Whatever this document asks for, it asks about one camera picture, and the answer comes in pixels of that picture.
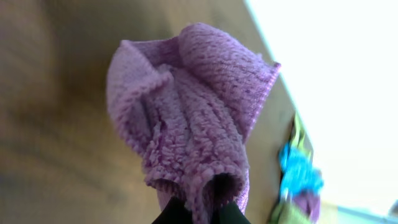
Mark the green cloth in front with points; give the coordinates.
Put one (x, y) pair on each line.
(288, 213)

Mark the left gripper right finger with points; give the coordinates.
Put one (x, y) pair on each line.
(229, 214)

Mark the purple microfiber cloth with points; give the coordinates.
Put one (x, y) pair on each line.
(187, 106)

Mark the green cloth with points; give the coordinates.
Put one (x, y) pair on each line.
(288, 213)
(298, 137)

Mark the purple cloth in pile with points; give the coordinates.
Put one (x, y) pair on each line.
(310, 204)

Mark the blue microfiber cloth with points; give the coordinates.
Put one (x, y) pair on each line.
(298, 173)

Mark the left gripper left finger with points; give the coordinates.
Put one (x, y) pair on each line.
(174, 213)

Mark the green cloth at back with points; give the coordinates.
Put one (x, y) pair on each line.
(298, 137)

